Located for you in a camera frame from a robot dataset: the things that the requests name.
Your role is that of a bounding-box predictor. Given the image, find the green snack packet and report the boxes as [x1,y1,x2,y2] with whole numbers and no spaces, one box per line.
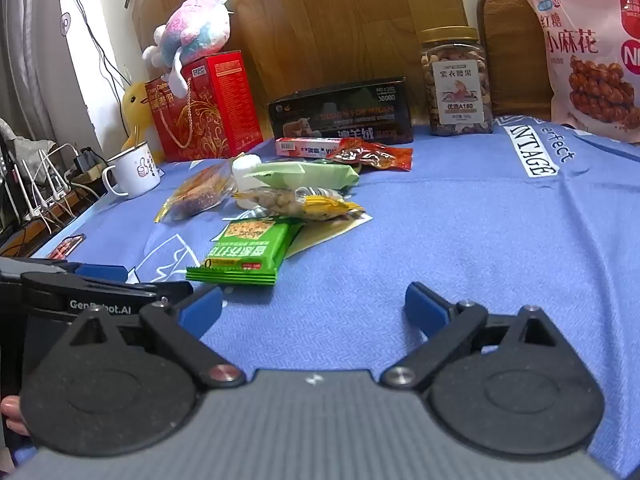
[245,159,361,191]

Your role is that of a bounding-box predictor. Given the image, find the long red white box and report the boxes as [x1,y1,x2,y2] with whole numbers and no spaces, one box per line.
[275,136,346,157]

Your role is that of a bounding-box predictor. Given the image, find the person's left hand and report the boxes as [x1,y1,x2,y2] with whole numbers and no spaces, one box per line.
[0,395,32,438]

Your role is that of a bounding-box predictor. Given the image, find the black power adapter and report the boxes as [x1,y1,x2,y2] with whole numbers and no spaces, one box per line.
[74,147,102,172]

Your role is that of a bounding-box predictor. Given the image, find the large pink snack bag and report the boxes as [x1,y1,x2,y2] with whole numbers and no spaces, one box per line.
[517,0,640,143]

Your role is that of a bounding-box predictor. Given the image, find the pastel plush toy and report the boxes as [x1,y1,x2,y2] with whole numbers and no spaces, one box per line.
[142,0,236,96]

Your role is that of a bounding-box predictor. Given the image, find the brown chair back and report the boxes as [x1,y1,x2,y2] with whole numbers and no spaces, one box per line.
[476,0,553,121]

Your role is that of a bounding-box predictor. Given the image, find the white enamel mug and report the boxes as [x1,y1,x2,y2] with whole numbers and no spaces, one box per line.
[102,141,162,198]

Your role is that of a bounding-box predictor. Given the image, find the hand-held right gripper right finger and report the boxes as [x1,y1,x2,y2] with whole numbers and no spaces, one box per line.
[380,282,576,389]

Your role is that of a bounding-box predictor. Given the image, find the red gift box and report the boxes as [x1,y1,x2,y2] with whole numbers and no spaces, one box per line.
[145,50,264,163]

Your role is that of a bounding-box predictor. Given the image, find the clear yellow peanut packet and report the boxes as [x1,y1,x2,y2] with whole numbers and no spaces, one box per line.
[232,185,366,223]

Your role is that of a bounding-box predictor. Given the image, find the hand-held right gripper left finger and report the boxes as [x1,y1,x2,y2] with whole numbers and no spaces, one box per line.
[54,286,246,389]

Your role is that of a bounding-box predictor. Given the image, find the grey curtain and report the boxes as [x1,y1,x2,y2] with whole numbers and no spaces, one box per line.
[0,0,68,151]

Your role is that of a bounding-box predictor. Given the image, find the black cardboard box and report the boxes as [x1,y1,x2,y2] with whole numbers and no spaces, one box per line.
[267,77,415,145]

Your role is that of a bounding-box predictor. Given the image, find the blue printed blanket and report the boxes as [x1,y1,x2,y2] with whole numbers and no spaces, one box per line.
[10,115,640,480]

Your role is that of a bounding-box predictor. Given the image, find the green cracker packet bundle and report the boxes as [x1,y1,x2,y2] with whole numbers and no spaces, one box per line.
[186,217,303,287]

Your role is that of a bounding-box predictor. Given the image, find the yellow duck plush toy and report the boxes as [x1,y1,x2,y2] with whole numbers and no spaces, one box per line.
[121,80,166,166]

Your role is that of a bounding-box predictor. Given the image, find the clear packet reddish snack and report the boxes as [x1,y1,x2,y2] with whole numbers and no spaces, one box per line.
[154,162,238,224]

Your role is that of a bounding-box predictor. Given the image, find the smartphone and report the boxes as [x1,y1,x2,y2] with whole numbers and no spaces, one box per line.
[47,234,87,261]

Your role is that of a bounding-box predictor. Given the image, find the red snack packet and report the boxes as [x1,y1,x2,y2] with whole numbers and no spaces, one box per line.
[330,140,415,172]

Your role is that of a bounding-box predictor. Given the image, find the white charger cables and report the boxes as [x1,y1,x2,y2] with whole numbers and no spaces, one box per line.
[27,142,101,226]

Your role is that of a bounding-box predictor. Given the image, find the grey cloth pile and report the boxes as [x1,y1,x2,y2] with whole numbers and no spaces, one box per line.
[0,117,56,166]

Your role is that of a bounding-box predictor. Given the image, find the clear nut jar gold lid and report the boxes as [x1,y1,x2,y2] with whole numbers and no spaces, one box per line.
[419,26,496,137]

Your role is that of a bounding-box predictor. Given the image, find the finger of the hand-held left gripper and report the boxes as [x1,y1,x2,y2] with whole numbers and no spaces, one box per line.
[125,281,195,307]
[66,263,129,284]

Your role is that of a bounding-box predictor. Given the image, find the wooden headboard panel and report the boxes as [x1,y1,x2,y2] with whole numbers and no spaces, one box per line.
[132,0,471,126]

